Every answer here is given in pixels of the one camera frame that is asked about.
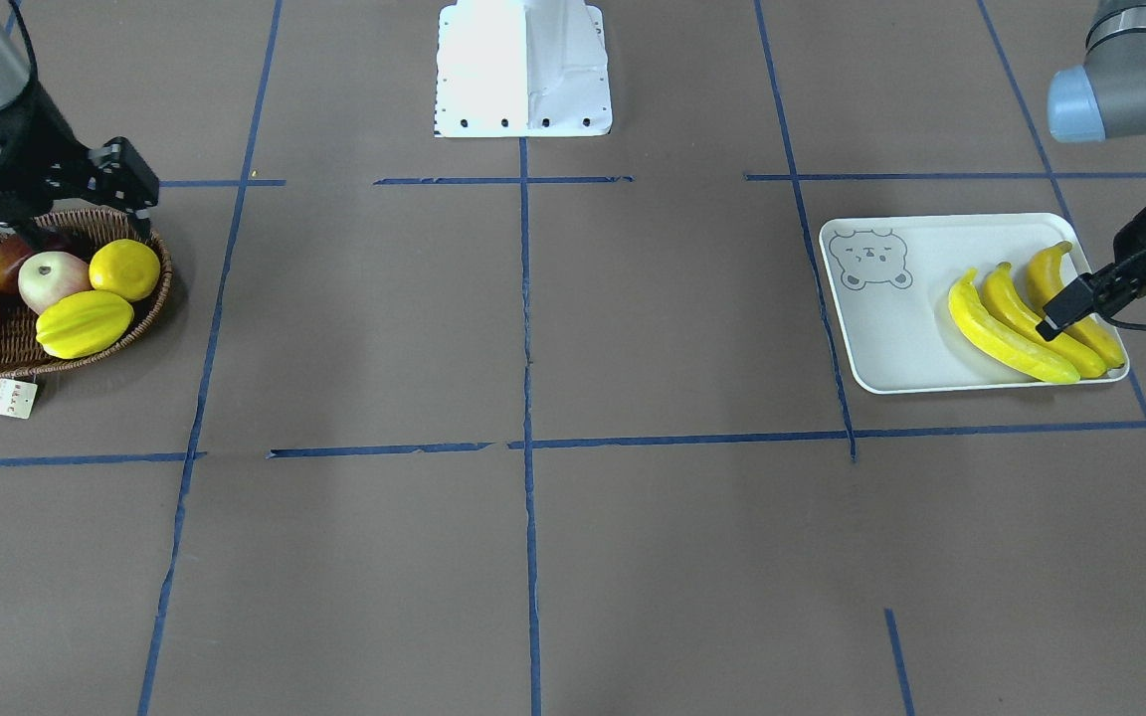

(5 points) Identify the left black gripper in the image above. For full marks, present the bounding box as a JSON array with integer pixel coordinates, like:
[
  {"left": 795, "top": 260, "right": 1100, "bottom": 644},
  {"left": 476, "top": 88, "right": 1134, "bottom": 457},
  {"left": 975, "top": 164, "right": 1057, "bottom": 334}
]
[{"left": 1034, "top": 207, "right": 1146, "bottom": 341}]

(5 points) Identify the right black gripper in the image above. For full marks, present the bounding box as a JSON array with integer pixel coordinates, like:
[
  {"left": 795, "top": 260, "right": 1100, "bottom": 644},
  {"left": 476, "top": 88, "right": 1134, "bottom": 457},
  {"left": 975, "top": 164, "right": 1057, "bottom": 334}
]
[{"left": 0, "top": 85, "right": 160, "bottom": 251}]

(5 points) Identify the yellow banana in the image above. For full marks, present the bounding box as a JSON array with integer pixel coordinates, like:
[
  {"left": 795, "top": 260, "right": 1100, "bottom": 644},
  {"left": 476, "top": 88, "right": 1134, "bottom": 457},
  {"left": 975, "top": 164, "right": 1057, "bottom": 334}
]
[
  {"left": 1025, "top": 241, "right": 1127, "bottom": 379},
  {"left": 947, "top": 268, "right": 1081, "bottom": 385},
  {"left": 979, "top": 262, "right": 1109, "bottom": 379}
]

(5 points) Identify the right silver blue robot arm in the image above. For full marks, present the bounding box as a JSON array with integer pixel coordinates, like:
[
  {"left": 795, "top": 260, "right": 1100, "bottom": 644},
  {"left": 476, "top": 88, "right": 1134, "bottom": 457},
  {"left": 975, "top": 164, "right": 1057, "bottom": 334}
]
[{"left": 0, "top": 18, "right": 160, "bottom": 242}]

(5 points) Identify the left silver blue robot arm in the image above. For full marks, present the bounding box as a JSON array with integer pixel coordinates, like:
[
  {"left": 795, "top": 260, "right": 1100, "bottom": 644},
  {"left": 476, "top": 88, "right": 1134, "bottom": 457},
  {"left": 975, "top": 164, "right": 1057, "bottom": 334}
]
[{"left": 1037, "top": 1, "right": 1146, "bottom": 340}]

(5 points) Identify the brown wicker basket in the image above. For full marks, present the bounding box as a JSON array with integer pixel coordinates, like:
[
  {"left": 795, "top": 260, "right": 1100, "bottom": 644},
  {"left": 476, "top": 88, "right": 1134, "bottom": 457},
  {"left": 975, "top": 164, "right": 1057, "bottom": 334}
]
[{"left": 0, "top": 207, "right": 174, "bottom": 379}]

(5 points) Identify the white basket tag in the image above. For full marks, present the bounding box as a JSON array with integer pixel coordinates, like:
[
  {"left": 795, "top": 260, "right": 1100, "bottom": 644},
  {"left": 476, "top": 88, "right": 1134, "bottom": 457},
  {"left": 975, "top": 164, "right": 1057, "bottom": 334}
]
[{"left": 0, "top": 379, "right": 38, "bottom": 419}]

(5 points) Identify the pale apple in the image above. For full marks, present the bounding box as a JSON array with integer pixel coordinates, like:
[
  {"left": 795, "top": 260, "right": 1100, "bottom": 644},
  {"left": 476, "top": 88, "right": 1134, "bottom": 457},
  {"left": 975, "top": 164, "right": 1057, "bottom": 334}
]
[{"left": 17, "top": 251, "right": 92, "bottom": 314}]

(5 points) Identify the yellow mango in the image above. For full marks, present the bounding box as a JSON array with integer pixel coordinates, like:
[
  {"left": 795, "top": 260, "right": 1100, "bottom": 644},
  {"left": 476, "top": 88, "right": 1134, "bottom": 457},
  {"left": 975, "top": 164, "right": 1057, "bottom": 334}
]
[{"left": 88, "top": 239, "right": 162, "bottom": 302}]

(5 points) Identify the dark red apple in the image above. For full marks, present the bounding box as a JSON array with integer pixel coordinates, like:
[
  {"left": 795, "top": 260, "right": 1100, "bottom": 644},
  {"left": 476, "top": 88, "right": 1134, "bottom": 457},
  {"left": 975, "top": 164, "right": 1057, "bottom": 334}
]
[{"left": 0, "top": 233, "right": 72, "bottom": 296}]

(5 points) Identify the yellow star fruit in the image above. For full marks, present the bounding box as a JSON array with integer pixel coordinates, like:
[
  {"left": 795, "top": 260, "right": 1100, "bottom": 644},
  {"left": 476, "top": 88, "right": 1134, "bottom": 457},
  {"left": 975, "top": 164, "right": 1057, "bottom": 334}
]
[{"left": 36, "top": 289, "right": 133, "bottom": 361}]

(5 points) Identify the white bear tray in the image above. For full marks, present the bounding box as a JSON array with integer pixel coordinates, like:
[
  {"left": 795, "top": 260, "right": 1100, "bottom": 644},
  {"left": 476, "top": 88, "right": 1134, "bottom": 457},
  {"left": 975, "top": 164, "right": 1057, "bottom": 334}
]
[{"left": 818, "top": 213, "right": 1076, "bottom": 394}]

